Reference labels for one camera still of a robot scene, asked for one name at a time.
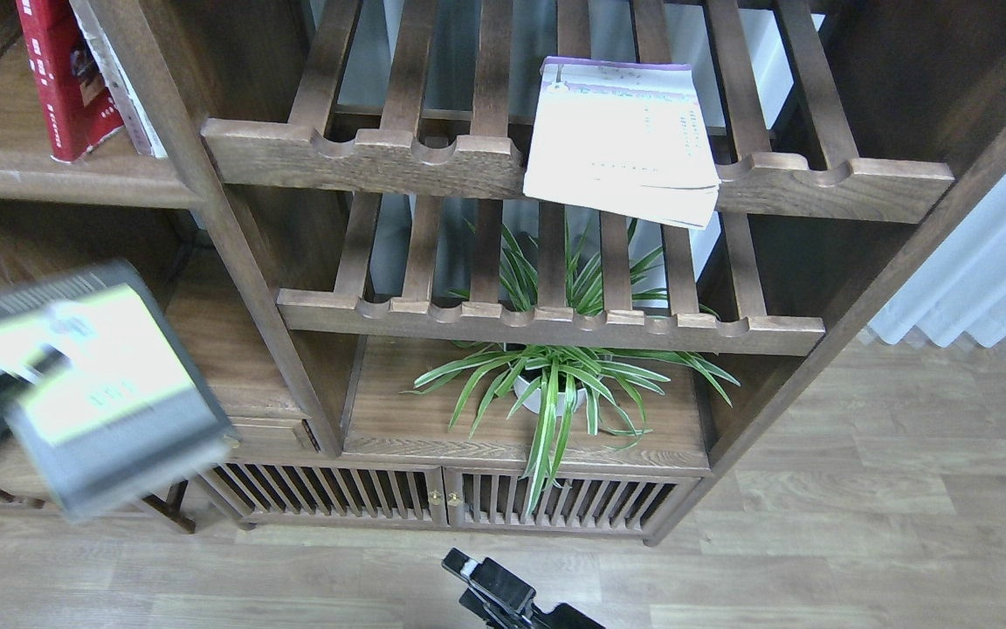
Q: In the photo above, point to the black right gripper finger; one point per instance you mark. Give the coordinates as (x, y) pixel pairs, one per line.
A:
(482, 608)
(490, 580)

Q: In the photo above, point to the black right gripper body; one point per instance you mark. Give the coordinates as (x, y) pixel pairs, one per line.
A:
(562, 616)

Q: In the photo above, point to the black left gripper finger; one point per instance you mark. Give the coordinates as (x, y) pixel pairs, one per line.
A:
(24, 377)

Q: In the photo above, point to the grey and green book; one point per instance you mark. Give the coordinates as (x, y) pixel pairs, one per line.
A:
(130, 412)

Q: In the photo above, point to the red book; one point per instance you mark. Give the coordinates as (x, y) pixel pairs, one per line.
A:
(75, 101)

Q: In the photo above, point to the green spider plant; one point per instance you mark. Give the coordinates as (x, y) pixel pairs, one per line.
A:
(564, 381)

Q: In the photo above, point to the white standing book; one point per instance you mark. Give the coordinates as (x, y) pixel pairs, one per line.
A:
(140, 129)

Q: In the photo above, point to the dark wooden bookshelf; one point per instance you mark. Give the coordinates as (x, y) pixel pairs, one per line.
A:
(293, 241)

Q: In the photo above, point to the white and purple book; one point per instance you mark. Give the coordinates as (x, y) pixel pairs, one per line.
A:
(621, 137)

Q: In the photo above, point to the white curtain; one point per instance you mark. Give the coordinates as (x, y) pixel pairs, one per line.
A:
(961, 289)

